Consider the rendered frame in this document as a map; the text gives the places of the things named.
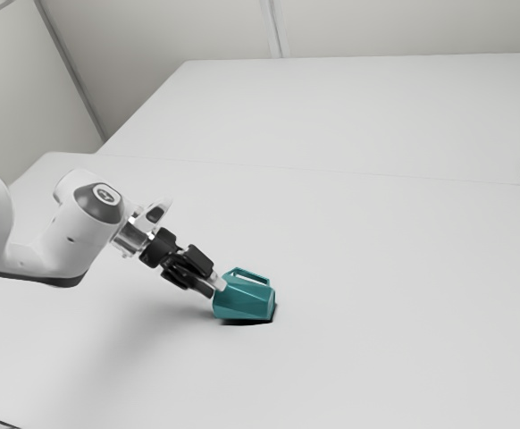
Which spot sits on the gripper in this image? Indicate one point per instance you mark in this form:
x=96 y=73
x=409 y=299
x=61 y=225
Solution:
x=162 y=248

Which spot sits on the teal faceted mug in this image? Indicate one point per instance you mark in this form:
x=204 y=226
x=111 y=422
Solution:
x=244 y=301

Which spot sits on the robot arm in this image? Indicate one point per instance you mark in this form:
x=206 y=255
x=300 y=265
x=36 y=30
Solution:
x=59 y=241

